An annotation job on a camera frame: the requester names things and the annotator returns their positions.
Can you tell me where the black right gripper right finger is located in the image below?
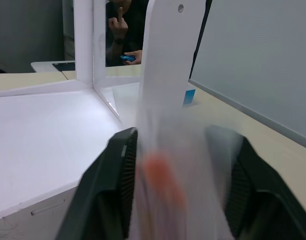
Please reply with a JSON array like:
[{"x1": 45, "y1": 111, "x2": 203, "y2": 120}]
[{"x1": 205, "y1": 124, "x2": 306, "y2": 240}]

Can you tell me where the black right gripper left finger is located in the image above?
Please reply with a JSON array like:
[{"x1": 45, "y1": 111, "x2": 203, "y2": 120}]
[{"x1": 54, "y1": 126, "x2": 139, "y2": 240}]

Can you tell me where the brush set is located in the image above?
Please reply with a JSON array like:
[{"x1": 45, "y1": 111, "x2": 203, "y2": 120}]
[{"x1": 129, "y1": 0, "x2": 235, "y2": 240}]

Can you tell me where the small blue object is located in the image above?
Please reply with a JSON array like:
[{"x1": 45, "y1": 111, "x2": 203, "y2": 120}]
[{"x1": 119, "y1": 54, "x2": 136, "y2": 63}]

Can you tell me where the white cosmetics organizer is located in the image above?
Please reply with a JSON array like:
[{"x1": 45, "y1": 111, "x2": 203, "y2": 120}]
[{"x1": 0, "y1": 0, "x2": 144, "y2": 240}]

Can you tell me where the person's left hand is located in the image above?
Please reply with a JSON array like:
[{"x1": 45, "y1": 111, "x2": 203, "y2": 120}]
[{"x1": 123, "y1": 49, "x2": 144, "y2": 66}]

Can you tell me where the person's right hand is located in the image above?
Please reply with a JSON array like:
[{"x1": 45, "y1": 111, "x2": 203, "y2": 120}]
[{"x1": 110, "y1": 6, "x2": 129, "y2": 42}]

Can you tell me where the blue label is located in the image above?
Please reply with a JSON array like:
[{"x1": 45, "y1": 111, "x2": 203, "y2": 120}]
[{"x1": 182, "y1": 88, "x2": 197, "y2": 106}]

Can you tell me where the black mat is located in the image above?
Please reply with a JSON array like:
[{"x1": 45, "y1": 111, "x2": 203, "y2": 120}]
[{"x1": 51, "y1": 62, "x2": 76, "y2": 72}]

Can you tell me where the white desk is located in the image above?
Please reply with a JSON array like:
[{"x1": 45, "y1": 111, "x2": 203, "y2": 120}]
[{"x1": 30, "y1": 59, "x2": 76, "y2": 74}]

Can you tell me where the person in dark clothes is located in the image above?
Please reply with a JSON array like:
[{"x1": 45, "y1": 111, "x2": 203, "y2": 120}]
[{"x1": 105, "y1": 0, "x2": 150, "y2": 67}]

